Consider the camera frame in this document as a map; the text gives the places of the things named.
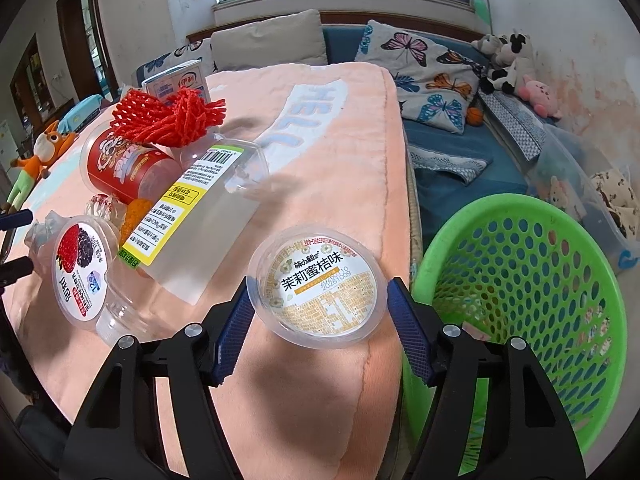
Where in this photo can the grey plush toy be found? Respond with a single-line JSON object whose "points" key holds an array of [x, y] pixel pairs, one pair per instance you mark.
{"points": [[487, 44]]}

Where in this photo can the small butterfly print pillow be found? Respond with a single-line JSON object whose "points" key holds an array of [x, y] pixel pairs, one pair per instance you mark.
{"points": [[170, 55]]}

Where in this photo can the red label plastic cup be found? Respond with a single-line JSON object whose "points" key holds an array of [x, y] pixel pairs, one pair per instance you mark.
{"points": [[125, 170]]}

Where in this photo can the small orange ball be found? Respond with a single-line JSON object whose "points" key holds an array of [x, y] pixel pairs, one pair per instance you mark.
{"points": [[475, 116]]}

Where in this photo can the yellow label jelly cup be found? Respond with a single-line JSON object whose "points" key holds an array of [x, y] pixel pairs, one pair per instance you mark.
{"points": [[315, 285]]}

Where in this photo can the large butterfly print pillow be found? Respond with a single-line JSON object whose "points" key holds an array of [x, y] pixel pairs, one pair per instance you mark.
{"points": [[425, 75]]}

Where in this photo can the red foam net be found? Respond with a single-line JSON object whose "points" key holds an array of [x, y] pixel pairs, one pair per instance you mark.
{"points": [[185, 115]]}

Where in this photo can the small clear jelly cup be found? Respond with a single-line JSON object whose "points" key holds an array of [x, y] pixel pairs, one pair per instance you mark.
{"points": [[102, 207]]}

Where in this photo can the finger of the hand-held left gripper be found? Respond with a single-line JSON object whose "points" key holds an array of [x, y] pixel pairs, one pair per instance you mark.
{"points": [[17, 269], [17, 220]]}

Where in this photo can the black and white cow plush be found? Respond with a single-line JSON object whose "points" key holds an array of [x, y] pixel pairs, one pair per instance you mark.
{"points": [[510, 65]]}

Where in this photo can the green plastic basket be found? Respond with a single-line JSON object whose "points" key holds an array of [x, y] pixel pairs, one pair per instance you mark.
{"points": [[525, 280]]}

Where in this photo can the brown wooden door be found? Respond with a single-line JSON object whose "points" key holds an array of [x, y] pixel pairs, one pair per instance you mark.
{"points": [[82, 35]]}

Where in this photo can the cream printed cloth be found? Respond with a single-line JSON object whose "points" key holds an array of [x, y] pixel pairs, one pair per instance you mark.
{"points": [[615, 195]]}

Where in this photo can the orange fox plush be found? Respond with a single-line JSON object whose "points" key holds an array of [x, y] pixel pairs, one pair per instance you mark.
{"points": [[47, 150]]}

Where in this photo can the berry label pudding cup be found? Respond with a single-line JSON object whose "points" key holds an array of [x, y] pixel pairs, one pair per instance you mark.
{"points": [[80, 265]]}

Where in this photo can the clear plastic storage box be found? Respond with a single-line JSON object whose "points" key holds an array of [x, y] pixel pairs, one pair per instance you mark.
{"points": [[565, 170]]}

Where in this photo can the clear bottle with yellow label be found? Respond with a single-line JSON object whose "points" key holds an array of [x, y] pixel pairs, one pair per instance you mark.
{"points": [[210, 220]]}

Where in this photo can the beige pillow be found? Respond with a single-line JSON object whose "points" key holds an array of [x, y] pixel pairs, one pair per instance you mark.
{"points": [[270, 40]]}

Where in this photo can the peach printed blanket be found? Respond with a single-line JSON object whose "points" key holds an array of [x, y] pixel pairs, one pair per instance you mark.
{"points": [[320, 160]]}

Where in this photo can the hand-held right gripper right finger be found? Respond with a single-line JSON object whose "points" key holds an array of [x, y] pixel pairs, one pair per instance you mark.
{"points": [[410, 330]]}

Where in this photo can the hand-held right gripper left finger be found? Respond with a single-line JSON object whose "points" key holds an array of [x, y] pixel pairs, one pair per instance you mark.
{"points": [[235, 330]]}

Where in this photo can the blue and white milk carton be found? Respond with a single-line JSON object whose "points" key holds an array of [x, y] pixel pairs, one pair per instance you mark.
{"points": [[175, 82]]}

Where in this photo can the clear plastic cup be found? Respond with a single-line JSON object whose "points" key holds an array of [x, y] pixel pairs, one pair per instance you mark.
{"points": [[45, 235]]}

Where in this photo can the light blue bag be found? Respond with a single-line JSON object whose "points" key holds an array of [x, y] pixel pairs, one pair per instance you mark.
{"points": [[80, 112]]}

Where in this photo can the pink plush toy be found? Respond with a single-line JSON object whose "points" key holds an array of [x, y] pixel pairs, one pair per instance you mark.
{"points": [[540, 94]]}

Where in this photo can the grey lace cloth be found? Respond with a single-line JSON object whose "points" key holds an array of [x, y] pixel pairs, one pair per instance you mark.
{"points": [[450, 162]]}

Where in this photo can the grey checkered cloth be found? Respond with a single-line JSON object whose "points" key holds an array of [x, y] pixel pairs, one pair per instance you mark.
{"points": [[515, 125]]}

